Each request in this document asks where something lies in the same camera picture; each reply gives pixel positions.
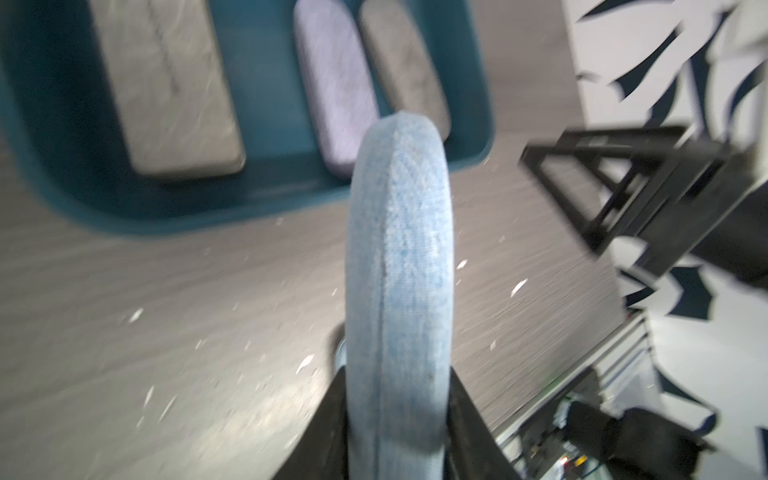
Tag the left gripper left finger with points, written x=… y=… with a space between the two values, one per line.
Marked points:
x=321 y=451

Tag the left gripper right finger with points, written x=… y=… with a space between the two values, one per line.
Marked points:
x=471 y=450

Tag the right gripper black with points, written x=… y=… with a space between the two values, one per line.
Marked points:
x=648 y=169

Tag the grey glasses case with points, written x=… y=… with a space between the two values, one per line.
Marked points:
x=403 y=63

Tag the light blue glasses case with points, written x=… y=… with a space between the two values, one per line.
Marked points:
x=399 y=302

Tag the purple glasses case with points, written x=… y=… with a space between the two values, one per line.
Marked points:
x=337 y=81

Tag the beige glasses case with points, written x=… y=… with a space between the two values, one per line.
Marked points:
x=169 y=87

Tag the teal plastic storage box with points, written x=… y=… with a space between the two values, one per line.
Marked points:
x=59 y=117

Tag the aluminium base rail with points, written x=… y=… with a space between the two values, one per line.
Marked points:
x=616 y=375

